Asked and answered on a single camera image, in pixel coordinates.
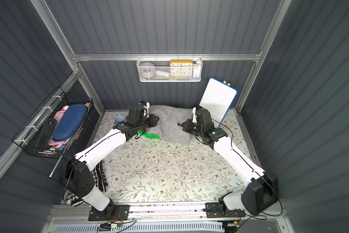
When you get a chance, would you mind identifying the grey scarf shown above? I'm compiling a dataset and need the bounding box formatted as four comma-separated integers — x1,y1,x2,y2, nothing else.
148,105,192,144

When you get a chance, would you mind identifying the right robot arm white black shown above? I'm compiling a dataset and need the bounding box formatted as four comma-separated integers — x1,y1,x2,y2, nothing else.
177,107,280,216

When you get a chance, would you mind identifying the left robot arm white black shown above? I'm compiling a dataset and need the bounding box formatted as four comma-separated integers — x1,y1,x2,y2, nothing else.
61,101,159,218

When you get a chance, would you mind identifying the green plastic basket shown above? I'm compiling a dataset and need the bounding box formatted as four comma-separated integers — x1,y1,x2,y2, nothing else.
138,130,160,139

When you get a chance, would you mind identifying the houndstooth scarf at edge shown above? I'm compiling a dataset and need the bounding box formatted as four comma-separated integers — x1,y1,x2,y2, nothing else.
66,162,107,207

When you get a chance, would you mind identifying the pink item in basket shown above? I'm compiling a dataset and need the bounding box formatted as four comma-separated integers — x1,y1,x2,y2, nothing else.
47,105,70,150

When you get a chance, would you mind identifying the black remote in basket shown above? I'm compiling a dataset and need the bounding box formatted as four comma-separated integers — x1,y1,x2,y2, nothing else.
33,117,57,150

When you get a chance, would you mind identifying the floral table cloth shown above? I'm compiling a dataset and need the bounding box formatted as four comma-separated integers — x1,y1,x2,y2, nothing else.
83,109,268,203

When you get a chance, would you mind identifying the white tape roll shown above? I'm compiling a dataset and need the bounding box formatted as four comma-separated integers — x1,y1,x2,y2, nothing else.
138,62,156,80

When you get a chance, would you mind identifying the yellow alarm clock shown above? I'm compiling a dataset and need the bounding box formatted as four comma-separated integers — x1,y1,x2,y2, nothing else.
170,59,194,79

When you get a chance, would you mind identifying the blue oval case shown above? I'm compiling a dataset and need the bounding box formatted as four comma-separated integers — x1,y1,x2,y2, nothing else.
52,104,88,142

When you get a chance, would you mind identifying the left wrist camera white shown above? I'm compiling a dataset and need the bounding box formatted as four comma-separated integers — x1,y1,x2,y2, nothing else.
138,101,150,118

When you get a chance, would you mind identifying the small whiteboard blue frame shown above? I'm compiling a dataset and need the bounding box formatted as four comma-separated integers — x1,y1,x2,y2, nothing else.
199,78,238,127

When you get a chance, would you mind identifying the white wire wall basket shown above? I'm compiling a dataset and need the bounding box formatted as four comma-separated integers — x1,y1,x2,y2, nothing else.
136,58,203,83

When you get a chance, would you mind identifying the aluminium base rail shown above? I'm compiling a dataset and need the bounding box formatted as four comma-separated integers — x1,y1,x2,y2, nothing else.
43,201,291,233

